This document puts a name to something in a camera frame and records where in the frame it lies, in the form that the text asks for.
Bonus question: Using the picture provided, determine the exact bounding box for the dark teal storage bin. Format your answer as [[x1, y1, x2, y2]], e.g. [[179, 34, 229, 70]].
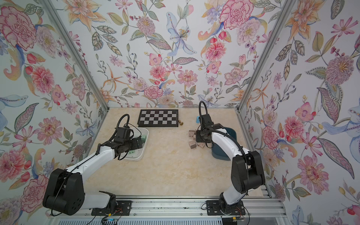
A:
[[210, 127, 238, 161]]

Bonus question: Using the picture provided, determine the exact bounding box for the aluminium corner post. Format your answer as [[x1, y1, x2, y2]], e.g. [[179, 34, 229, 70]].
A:
[[238, 0, 296, 111], [39, 0, 110, 111]]

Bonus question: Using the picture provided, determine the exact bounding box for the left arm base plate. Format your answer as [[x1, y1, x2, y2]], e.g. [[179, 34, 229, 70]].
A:
[[91, 199, 132, 217]]

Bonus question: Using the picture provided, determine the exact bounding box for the aluminium front rail frame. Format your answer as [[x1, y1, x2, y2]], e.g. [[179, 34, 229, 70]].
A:
[[46, 186, 290, 225]]

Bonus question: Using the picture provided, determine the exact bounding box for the black chessboard box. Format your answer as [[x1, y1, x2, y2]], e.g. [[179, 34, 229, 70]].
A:
[[137, 109, 179, 128]]

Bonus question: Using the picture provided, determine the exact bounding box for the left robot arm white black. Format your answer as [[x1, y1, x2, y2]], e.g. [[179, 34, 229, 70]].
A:
[[43, 126, 143, 216]]

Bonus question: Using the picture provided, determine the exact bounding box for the green plug one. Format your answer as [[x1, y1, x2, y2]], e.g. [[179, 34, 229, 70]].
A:
[[141, 136, 147, 143]]

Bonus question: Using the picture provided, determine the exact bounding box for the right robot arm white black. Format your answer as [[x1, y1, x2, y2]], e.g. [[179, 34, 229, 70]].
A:
[[196, 114, 265, 212]]

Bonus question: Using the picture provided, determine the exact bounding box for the aluminium corner post right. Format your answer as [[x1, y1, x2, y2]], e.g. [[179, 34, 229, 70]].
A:
[[238, 0, 296, 111]]

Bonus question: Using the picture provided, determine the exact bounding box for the white storage bin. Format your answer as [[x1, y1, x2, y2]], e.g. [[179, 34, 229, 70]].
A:
[[120, 127, 149, 162]]

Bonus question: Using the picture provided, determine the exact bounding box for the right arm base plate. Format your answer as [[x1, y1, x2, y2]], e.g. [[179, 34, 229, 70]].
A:
[[205, 199, 246, 216]]

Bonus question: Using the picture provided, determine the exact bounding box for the pink plug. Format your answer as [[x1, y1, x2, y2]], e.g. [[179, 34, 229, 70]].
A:
[[197, 142, 206, 148], [188, 141, 197, 149], [188, 130, 196, 138]]

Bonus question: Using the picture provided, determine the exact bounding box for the aluminium corner post left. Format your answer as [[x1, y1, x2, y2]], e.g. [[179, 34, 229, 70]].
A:
[[39, 0, 110, 111]]

